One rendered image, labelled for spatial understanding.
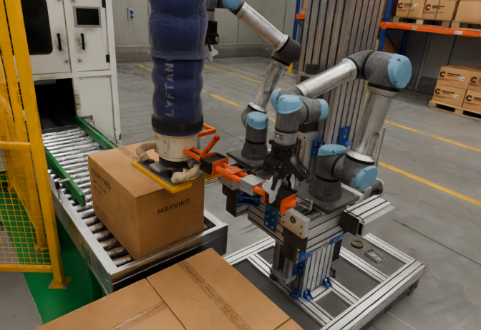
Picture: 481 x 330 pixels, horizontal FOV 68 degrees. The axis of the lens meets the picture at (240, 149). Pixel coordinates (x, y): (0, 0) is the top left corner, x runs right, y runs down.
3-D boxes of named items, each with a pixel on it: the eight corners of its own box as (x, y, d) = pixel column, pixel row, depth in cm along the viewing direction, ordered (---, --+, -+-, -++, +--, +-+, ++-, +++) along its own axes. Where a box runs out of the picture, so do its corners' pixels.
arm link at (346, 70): (358, 42, 146) (265, 86, 128) (381, 46, 138) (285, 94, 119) (359, 69, 152) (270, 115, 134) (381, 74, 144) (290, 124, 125)
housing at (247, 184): (238, 189, 132) (239, 178, 131) (250, 183, 137) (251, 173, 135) (252, 197, 128) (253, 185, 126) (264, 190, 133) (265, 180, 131)
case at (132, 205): (93, 212, 220) (86, 154, 205) (151, 194, 246) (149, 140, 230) (139, 265, 180) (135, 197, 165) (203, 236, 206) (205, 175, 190)
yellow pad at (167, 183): (130, 165, 167) (130, 155, 165) (149, 159, 174) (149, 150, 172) (172, 194, 145) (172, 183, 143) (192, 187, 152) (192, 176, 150)
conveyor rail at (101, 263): (14, 148, 334) (10, 129, 326) (20, 147, 337) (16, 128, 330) (111, 303, 175) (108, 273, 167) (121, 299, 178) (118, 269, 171)
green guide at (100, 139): (75, 124, 363) (74, 115, 359) (86, 122, 369) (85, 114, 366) (148, 187, 253) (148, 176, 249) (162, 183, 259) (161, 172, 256)
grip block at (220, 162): (197, 169, 146) (197, 156, 143) (215, 163, 152) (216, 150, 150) (211, 177, 140) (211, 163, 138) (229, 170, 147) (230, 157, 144)
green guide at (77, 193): (15, 133, 330) (13, 124, 326) (28, 131, 336) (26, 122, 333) (69, 210, 220) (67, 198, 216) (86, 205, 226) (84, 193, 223)
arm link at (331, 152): (327, 165, 166) (332, 138, 161) (350, 177, 156) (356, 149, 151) (308, 170, 160) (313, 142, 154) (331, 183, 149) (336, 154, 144)
